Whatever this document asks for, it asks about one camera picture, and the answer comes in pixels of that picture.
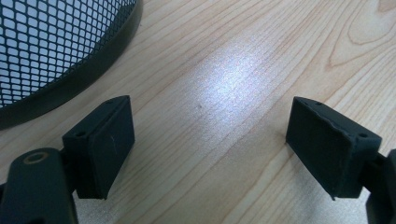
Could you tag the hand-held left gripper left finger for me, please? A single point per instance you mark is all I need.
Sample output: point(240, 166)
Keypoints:
point(102, 155)

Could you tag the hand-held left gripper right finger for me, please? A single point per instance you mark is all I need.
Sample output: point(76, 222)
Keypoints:
point(327, 149)

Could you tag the black metal mesh basket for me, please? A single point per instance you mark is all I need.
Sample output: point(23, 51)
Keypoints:
point(68, 84)

